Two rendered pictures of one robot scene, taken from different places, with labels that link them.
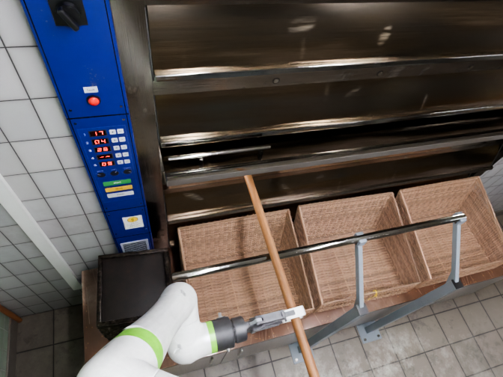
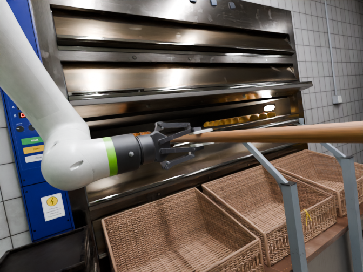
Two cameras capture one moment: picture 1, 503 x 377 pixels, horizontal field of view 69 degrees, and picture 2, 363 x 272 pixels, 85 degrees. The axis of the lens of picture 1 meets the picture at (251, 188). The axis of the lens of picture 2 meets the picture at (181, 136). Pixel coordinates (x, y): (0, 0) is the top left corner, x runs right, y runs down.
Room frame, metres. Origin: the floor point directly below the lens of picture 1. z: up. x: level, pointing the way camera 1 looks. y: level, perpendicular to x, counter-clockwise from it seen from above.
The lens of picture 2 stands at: (-0.23, -0.18, 1.24)
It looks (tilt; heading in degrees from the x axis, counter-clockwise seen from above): 3 degrees down; 0
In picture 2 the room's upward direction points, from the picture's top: 9 degrees counter-clockwise
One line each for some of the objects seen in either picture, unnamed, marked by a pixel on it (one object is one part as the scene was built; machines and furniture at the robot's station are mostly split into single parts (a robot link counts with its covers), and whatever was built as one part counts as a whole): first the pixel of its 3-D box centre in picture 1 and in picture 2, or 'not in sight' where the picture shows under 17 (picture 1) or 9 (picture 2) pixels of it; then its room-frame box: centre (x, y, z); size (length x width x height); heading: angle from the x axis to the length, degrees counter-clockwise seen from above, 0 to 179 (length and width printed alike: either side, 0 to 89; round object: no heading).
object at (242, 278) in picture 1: (244, 274); (176, 244); (0.63, -0.07, 0.72); 0.56 x 0.49 x 0.28; 118
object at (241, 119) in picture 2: not in sight; (237, 119); (1.80, -0.76, 1.21); 0.61 x 0.48 x 0.06; 28
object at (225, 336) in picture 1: (223, 332); (125, 153); (0.25, -0.03, 1.20); 0.12 x 0.06 x 0.09; 29
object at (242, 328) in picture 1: (246, 327); (153, 147); (0.28, -0.10, 1.20); 0.09 x 0.07 x 0.08; 119
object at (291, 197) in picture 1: (353, 175); (225, 150); (1.14, -0.46, 1.02); 1.79 x 0.11 x 0.19; 118
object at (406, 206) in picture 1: (448, 230); (320, 175); (1.19, -1.13, 0.72); 0.56 x 0.49 x 0.28; 118
